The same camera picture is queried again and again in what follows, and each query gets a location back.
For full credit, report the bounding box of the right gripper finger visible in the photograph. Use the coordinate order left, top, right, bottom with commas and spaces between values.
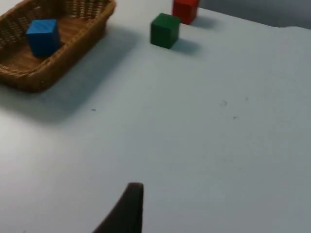
91, 182, 145, 233

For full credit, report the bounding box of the brown wicker basket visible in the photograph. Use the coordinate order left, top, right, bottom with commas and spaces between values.
0, 0, 117, 94

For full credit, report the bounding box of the blue cube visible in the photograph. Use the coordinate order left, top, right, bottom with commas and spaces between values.
26, 19, 62, 58

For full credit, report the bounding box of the green cube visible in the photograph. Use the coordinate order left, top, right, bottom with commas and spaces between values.
150, 13, 181, 50

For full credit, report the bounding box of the red cube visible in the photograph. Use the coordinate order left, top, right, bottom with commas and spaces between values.
172, 0, 200, 26

